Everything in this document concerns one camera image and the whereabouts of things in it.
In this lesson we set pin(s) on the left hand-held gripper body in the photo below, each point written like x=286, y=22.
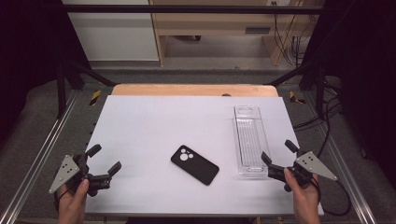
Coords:
x=65, y=174

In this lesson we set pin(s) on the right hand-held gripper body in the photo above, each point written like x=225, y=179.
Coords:
x=311, y=163

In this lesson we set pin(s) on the clear plastic packaging box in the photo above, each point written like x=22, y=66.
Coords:
x=250, y=140

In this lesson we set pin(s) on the person's left hand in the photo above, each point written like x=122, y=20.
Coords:
x=73, y=202

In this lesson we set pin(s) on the person's right hand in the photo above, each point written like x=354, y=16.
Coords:
x=306, y=199

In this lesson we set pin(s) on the yellow black tape marker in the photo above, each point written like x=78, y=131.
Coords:
x=95, y=97
x=294, y=97

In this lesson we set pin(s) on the white table mat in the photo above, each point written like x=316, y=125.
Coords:
x=155, y=130

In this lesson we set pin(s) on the white cabinet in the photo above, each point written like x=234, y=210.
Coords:
x=115, y=34

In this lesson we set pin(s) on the grey desk label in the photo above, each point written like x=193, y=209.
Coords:
x=257, y=30

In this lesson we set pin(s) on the wooden desk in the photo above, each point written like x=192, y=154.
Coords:
x=211, y=23

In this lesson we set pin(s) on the aluminium rail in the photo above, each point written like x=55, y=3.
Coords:
x=348, y=174
x=37, y=155

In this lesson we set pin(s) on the black frame stand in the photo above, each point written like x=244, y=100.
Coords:
x=320, y=90
x=61, y=90

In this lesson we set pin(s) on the black horizontal frame bar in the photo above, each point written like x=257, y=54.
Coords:
x=186, y=9

